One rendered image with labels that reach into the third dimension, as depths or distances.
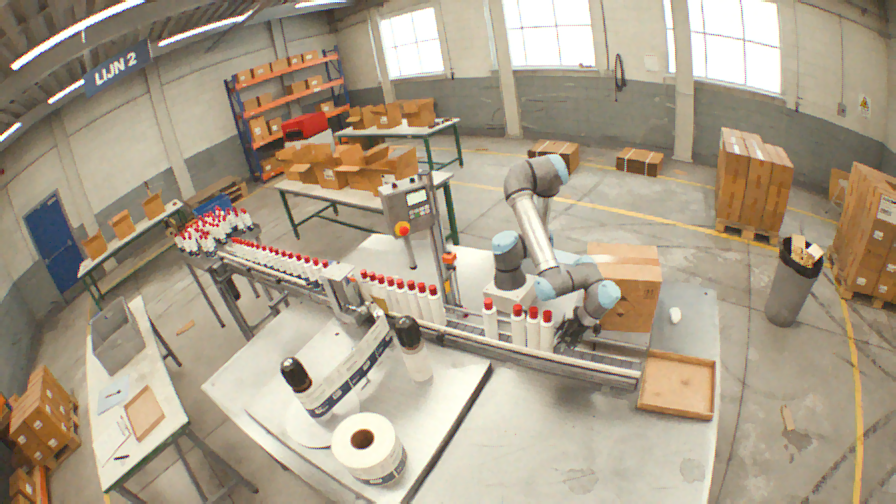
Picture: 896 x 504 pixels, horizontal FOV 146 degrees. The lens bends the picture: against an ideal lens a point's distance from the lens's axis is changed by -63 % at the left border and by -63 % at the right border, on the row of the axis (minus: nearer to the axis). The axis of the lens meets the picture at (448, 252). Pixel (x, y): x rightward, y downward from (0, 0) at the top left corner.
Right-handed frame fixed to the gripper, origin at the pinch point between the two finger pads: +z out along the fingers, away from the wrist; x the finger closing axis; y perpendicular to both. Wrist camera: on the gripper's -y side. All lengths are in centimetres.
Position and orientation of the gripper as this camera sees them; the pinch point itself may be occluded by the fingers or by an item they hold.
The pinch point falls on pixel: (557, 343)
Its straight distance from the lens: 139.8
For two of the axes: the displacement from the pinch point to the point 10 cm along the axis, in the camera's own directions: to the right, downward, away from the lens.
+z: -2.9, 6.6, 7.0
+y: -4.8, 5.3, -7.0
